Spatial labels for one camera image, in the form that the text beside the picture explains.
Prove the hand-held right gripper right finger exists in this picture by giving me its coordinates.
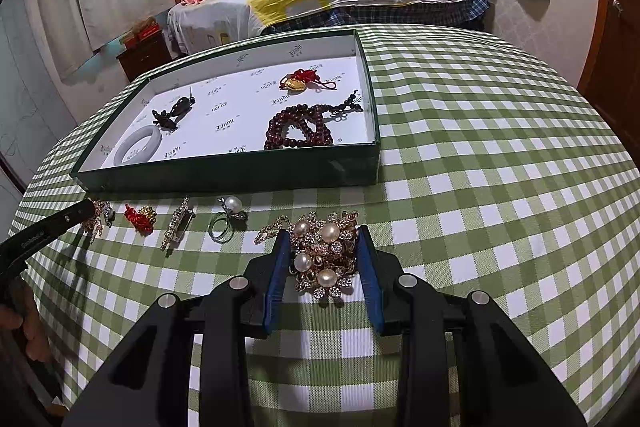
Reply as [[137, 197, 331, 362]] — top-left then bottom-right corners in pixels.
[[357, 225, 588, 427]]

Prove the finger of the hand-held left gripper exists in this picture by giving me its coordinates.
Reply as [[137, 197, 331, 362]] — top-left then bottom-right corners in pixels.
[[0, 199, 97, 303]]

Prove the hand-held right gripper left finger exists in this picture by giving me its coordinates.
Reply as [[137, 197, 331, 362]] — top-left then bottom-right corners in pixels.
[[62, 229, 293, 427]]

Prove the gold pearl flower brooch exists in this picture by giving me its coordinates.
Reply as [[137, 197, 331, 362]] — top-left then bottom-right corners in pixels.
[[255, 210, 360, 307]]

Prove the crystal flower brooch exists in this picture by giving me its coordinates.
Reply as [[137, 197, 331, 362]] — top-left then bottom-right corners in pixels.
[[82, 199, 117, 239]]

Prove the green box with white lining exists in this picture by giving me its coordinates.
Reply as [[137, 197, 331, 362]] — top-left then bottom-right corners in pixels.
[[70, 28, 382, 194]]

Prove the white jade bangle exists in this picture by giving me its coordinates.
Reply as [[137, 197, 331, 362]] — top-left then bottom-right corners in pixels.
[[113, 126, 164, 166]]

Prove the dark red bead bracelet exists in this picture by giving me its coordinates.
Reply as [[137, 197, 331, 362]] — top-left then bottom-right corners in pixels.
[[263, 89, 365, 152]]

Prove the black pendant necklace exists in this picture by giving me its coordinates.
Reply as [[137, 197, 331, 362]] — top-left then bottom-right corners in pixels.
[[151, 87, 197, 132]]

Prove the gold charm with red cord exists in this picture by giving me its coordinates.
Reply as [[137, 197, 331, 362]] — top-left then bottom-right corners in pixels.
[[278, 67, 341, 94]]

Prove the person's left hand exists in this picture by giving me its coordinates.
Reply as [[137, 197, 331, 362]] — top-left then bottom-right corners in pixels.
[[0, 282, 54, 364]]

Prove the small red charm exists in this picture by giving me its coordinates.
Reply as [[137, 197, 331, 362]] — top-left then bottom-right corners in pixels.
[[124, 204, 157, 236]]

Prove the rhinestone bar brooch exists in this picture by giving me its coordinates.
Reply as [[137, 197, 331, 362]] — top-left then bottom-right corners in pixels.
[[160, 195, 195, 252]]

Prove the frosted sliding wardrobe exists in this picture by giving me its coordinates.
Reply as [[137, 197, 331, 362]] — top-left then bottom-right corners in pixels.
[[0, 0, 82, 195]]

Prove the green checked tablecloth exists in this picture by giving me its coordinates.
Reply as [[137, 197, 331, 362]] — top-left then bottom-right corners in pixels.
[[10, 24, 632, 427]]

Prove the dark wooden nightstand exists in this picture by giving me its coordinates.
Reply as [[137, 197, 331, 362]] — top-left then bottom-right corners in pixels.
[[115, 34, 174, 83]]

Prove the blue plaid mattress cover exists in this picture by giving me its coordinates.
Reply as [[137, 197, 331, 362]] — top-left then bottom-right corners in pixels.
[[260, 0, 489, 34]]

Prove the brown wooden door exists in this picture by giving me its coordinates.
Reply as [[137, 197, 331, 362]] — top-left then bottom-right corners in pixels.
[[575, 0, 640, 150]]

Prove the silver pearl ring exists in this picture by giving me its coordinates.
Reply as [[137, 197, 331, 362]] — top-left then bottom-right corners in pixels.
[[208, 195, 249, 242]]

